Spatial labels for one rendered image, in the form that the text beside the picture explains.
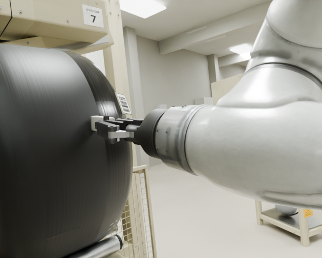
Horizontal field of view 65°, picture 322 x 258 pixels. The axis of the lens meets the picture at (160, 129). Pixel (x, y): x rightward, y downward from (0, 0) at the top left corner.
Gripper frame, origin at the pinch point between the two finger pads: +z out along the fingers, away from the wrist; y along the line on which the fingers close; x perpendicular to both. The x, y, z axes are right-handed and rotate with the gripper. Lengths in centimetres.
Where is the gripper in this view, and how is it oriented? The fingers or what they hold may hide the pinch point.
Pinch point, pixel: (102, 124)
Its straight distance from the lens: 51.8
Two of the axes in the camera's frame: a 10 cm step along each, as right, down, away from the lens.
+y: -7.3, 0.9, -6.7
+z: -6.8, -0.9, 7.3
